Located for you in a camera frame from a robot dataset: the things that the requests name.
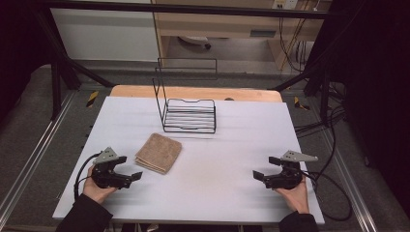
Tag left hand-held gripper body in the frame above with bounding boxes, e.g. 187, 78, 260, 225
91, 147, 122, 189

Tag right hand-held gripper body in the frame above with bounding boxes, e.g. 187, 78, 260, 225
273, 150, 318, 190

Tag brown towel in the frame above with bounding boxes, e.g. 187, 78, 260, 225
134, 132, 183, 176

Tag black wire rack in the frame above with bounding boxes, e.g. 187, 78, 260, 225
152, 57, 219, 134

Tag person's left hand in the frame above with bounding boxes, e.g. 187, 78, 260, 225
82, 175, 117, 205

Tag person's right hand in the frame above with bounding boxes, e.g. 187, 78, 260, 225
274, 175, 311, 215

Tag white foam table mat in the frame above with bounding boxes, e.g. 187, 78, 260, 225
52, 96, 326, 225

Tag black curtain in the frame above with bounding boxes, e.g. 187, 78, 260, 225
313, 0, 410, 220
0, 0, 54, 125

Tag white cabinet panel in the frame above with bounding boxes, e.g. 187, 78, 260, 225
49, 7, 161, 63

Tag white chair base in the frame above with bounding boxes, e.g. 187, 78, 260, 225
178, 35, 213, 50

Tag light wooden desk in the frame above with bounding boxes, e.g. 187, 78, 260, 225
153, 0, 334, 72

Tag left hand-held gripper cable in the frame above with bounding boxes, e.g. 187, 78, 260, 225
73, 152, 102, 201

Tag hand-held gripper cable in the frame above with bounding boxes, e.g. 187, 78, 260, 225
73, 152, 102, 201
302, 171, 353, 222

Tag right hand-held gripper cable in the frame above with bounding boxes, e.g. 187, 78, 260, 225
302, 171, 353, 222

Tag bundle of black floor cables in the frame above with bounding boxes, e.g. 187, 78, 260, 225
294, 81, 348, 140

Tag aluminium floor rail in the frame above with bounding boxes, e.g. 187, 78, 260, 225
0, 91, 77, 220
317, 127, 379, 232

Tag black metal frame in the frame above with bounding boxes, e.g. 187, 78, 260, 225
32, 0, 343, 121

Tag hanging cables under desk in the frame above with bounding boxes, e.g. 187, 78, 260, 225
278, 9, 318, 73

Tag white wall socket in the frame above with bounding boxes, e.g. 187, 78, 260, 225
272, 0, 300, 11

